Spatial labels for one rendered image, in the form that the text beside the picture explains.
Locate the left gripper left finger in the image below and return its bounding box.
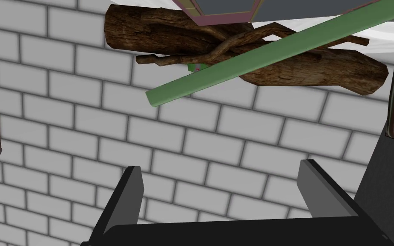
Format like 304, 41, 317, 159
89, 165, 145, 244

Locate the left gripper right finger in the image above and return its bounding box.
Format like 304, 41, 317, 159
297, 158, 361, 218

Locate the green flat beam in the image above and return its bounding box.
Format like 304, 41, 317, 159
145, 0, 394, 108

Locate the brown driftwood log table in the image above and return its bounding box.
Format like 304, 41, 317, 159
103, 4, 389, 96

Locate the pink framed grey panel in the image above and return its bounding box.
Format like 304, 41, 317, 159
171, 0, 382, 26

